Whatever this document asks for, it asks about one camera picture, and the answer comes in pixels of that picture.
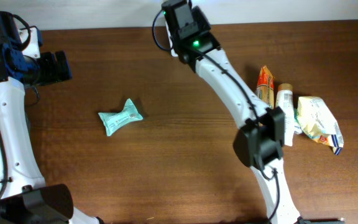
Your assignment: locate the teal crinkled wipes packet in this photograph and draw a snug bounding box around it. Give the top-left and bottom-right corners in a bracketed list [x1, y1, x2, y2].
[98, 98, 143, 137]

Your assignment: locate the orange and tan snack package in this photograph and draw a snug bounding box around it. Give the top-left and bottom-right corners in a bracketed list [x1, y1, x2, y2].
[256, 65, 275, 109]

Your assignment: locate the white tube with tan cap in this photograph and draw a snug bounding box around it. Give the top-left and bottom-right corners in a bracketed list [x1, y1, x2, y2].
[275, 83, 295, 147]

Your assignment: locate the cream and blue chip bag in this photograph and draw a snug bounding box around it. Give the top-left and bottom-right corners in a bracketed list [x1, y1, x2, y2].
[296, 96, 344, 155]

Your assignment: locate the small teal tissue pack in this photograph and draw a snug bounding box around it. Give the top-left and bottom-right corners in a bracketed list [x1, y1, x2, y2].
[293, 108, 303, 135]

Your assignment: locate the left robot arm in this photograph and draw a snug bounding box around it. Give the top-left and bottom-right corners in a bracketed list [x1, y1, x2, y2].
[0, 11, 102, 224]

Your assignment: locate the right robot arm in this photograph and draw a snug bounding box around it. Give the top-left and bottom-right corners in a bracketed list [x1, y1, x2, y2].
[161, 0, 304, 223]

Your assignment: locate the white barcode scanner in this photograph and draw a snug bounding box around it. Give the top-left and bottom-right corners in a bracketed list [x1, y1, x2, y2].
[165, 22, 178, 57]

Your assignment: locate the black right camera cable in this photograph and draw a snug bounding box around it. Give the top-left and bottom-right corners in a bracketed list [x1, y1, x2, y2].
[152, 8, 173, 53]

